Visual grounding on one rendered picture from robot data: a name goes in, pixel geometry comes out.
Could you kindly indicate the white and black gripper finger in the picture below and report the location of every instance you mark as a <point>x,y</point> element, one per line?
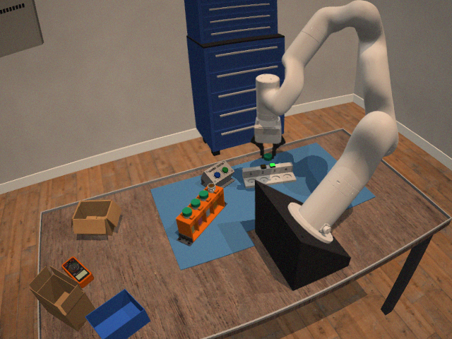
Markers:
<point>275,146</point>
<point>259,145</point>

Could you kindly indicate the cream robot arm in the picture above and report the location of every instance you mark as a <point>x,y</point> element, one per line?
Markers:
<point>375,136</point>

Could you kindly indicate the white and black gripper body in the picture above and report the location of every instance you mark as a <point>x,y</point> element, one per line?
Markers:
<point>269,138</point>

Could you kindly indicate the blue open bin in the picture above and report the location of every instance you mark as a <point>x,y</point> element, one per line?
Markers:
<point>113,319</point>

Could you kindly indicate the white key housing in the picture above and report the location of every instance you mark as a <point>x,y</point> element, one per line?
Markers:
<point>219,174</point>

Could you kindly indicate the orange digital multimeter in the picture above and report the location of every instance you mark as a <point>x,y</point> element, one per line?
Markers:
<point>76,270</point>

